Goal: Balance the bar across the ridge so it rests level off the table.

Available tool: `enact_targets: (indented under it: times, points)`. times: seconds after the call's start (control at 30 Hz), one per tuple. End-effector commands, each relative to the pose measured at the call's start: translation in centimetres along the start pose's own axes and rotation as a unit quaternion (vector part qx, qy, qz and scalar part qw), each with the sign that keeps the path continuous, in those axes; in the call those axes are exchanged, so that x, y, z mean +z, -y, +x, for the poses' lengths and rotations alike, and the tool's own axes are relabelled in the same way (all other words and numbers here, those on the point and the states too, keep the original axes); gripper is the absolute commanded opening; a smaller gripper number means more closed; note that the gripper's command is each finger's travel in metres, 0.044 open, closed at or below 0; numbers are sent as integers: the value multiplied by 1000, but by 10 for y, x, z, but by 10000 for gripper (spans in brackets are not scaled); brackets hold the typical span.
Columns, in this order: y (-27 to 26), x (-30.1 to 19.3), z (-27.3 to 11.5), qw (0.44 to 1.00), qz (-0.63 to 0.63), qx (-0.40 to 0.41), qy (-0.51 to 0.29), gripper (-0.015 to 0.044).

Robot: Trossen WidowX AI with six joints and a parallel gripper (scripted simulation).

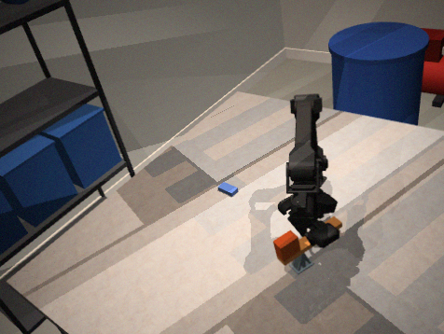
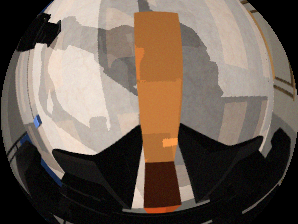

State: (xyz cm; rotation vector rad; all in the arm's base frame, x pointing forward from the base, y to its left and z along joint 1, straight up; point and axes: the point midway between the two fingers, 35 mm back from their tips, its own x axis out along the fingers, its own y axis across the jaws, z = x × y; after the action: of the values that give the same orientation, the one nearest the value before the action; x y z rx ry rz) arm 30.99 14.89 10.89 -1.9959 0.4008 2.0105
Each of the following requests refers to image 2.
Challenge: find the blue rectangular block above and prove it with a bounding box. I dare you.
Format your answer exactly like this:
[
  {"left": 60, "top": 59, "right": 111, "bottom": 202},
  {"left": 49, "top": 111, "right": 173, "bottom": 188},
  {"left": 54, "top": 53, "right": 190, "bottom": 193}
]
[{"left": 33, "top": 115, "right": 43, "bottom": 128}]

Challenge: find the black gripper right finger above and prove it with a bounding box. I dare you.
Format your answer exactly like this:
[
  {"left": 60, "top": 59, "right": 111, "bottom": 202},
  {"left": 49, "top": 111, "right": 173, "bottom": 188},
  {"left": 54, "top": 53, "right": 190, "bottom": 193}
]
[{"left": 177, "top": 123, "right": 263, "bottom": 204}]

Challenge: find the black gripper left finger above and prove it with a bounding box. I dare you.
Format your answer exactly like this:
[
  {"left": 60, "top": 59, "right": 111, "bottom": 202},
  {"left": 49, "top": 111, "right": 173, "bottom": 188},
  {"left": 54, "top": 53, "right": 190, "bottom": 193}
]
[{"left": 52, "top": 125, "right": 144, "bottom": 209}]

